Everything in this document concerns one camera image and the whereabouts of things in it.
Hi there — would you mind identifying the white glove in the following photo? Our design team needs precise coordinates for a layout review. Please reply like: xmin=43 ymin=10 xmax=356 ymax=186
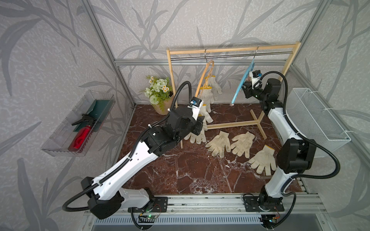
xmin=184 ymin=120 xmax=208 ymax=144
xmin=208 ymin=75 xmax=223 ymax=95
xmin=231 ymin=132 xmax=255 ymax=159
xmin=205 ymin=131 xmax=231 ymax=158
xmin=198 ymin=86 xmax=214 ymax=113
xmin=248 ymin=145 xmax=277 ymax=176
xmin=199 ymin=105 xmax=214 ymax=124

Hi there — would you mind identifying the blue clip hanger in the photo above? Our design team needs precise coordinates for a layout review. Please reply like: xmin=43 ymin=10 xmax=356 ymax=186
xmin=230 ymin=47 xmax=259 ymax=106

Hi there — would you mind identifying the orange clip hanger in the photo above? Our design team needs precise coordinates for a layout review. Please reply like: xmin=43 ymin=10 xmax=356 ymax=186
xmin=195 ymin=49 xmax=214 ymax=97

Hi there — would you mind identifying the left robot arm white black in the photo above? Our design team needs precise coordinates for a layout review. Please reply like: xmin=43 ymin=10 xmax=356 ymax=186
xmin=62 ymin=81 xmax=204 ymax=219

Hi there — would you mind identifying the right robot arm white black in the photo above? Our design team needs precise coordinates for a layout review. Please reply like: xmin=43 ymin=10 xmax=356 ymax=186
xmin=242 ymin=70 xmax=341 ymax=202

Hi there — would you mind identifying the potted white flower plant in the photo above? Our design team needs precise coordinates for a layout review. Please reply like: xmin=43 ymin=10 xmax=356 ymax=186
xmin=143 ymin=75 xmax=174 ymax=115

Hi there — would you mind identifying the wooden clothes rack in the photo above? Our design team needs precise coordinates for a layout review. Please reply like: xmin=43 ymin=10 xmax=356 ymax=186
xmin=166 ymin=41 xmax=302 ymax=149

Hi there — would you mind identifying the green dustpan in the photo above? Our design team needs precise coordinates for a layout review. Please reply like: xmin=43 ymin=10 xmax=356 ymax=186
xmin=72 ymin=100 xmax=114 ymax=132

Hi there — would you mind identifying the red spray bottle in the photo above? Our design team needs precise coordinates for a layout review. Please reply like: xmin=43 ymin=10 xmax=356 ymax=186
xmin=68 ymin=125 xmax=92 ymax=152

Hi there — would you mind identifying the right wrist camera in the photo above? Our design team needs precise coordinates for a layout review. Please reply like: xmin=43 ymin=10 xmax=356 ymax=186
xmin=250 ymin=70 xmax=262 ymax=89

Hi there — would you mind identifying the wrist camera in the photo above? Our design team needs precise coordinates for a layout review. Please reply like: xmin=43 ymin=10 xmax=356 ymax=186
xmin=189 ymin=96 xmax=203 ymax=120
xmin=250 ymin=70 xmax=262 ymax=89

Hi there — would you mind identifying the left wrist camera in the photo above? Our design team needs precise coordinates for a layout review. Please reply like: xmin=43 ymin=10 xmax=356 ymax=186
xmin=189 ymin=96 xmax=203 ymax=120

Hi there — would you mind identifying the white wire mesh basket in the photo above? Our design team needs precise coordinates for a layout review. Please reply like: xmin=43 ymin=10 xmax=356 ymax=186
xmin=286 ymin=88 xmax=351 ymax=152

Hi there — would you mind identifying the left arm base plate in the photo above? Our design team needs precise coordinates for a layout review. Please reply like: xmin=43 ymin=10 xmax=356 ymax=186
xmin=128 ymin=196 xmax=169 ymax=213

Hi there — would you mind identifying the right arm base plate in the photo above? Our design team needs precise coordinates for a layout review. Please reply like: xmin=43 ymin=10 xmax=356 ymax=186
xmin=242 ymin=194 xmax=285 ymax=212

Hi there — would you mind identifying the clear plastic wall bin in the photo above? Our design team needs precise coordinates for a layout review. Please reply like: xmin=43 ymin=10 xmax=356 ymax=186
xmin=41 ymin=90 xmax=116 ymax=157

